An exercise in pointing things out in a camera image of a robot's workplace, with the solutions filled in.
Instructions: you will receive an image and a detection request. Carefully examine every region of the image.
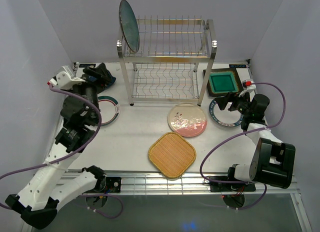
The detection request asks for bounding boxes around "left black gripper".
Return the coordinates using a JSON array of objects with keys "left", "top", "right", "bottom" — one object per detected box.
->
[{"left": 67, "top": 62, "right": 114, "bottom": 123}]

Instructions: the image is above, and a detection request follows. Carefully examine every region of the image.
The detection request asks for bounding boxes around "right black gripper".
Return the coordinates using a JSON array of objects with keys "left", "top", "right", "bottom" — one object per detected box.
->
[{"left": 215, "top": 89, "right": 252, "bottom": 117}]

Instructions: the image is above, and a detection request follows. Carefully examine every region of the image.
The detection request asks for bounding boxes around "dark blue leaf-shaped dish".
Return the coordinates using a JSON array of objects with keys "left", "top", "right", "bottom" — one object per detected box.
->
[{"left": 105, "top": 71, "right": 116, "bottom": 89}]

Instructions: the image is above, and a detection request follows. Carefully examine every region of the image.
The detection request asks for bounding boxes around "white plate green red rim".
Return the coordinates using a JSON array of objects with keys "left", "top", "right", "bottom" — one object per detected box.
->
[{"left": 98, "top": 95, "right": 121, "bottom": 127}]

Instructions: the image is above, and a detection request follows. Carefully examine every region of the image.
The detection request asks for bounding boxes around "large dark teal round plate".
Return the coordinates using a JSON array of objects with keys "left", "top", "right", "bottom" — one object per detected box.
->
[{"left": 118, "top": 0, "right": 140, "bottom": 53}]

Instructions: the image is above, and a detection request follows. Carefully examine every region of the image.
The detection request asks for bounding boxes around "square bamboo-pattern tray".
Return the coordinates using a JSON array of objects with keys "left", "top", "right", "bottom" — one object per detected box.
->
[{"left": 148, "top": 132, "right": 197, "bottom": 179}]

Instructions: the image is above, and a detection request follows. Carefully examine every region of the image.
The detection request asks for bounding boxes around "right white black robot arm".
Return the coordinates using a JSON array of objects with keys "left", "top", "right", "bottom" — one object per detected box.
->
[{"left": 214, "top": 92, "right": 296, "bottom": 191}]

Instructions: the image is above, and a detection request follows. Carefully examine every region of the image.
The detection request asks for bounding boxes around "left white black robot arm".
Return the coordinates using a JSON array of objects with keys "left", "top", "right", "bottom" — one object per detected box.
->
[{"left": 3, "top": 63, "right": 116, "bottom": 230}]

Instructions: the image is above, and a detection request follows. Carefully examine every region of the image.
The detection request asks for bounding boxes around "green square dish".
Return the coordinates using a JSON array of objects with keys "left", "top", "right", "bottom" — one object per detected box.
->
[{"left": 209, "top": 72, "right": 239, "bottom": 94}]

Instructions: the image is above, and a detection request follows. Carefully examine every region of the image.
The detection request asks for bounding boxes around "stainless steel two-tier dish rack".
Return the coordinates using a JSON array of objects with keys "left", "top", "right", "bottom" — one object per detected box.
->
[{"left": 116, "top": 17, "right": 218, "bottom": 106}]

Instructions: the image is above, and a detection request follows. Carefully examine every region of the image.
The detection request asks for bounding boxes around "white plate navy lettered rim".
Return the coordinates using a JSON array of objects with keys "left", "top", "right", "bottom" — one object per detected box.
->
[{"left": 209, "top": 99, "right": 243, "bottom": 128}]

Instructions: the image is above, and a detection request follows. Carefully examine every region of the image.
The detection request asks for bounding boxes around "dark square plate gold rim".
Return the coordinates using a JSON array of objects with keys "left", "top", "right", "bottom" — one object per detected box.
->
[{"left": 206, "top": 68, "right": 244, "bottom": 98}]

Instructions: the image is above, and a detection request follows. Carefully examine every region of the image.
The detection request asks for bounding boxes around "pink cream floral round plate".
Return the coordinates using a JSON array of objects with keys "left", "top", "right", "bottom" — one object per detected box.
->
[{"left": 167, "top": 103, "right": 208, "bottom": 138}]

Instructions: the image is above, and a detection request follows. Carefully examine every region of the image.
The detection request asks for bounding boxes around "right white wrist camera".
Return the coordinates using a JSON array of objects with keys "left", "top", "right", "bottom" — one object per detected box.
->
[{"left": 238, "top": 79, "right": 256, "bottom": 98}]

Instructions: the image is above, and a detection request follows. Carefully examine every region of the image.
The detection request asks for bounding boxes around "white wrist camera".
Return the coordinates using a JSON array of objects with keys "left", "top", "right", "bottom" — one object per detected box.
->
[
  {"left": 238, "top": 79, "right": 256, "bottom": 98},
  {"left": 47, "top": 65, "right": 86, "bottom": 90}
]

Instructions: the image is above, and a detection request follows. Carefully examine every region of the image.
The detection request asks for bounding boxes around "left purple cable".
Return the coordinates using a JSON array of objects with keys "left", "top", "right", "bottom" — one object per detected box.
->
[{"left": 0, "top": 85, "right": 124, "bottom": 219}]

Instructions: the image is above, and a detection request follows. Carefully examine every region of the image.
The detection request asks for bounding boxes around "purple cable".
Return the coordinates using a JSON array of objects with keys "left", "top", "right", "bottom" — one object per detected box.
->
[
  {"left": 199, "top": 82, "right": 287, "bottom": 211},
  {"left": 0, "top": 85, "right": 124, "bottom": 219}
]

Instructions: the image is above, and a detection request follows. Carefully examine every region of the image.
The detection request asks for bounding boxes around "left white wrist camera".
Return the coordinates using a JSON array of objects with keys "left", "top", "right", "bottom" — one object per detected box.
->
[{"left": 47, "top": 65, "right": 86, "bottom": 90}]

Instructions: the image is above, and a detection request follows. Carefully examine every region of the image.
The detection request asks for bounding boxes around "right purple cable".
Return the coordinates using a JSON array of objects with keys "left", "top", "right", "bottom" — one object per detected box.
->
[{"left": 199, "top": 82, "right": 287, "bottom": 211}]

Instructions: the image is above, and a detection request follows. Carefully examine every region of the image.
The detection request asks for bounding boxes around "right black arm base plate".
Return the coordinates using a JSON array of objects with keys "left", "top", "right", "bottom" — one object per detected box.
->
[{"left": 206, "top": 175, "right": 256, "bottom": 193}]

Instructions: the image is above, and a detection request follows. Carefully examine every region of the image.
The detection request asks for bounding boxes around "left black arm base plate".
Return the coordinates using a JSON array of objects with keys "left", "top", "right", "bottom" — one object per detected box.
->
[{"left": 100, "top": 177, "right": 122, "bottom": 194}]

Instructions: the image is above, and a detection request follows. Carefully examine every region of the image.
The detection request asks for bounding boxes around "aluminium front rail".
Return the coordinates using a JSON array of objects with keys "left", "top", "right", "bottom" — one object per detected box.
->
[{"left": 55, "top": 172, "right": 301, "bottom": 196}]

